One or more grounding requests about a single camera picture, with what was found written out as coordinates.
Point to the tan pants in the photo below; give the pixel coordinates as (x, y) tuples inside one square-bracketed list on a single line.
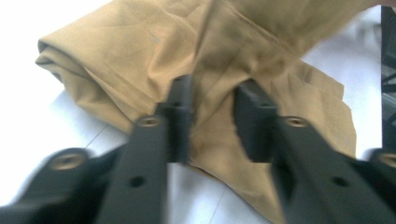
[(124, 56)]

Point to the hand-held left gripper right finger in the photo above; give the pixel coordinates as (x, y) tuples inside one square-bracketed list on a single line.
[(311, 174)]

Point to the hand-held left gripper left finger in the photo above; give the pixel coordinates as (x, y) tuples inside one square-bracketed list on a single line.
[(143, 174)]

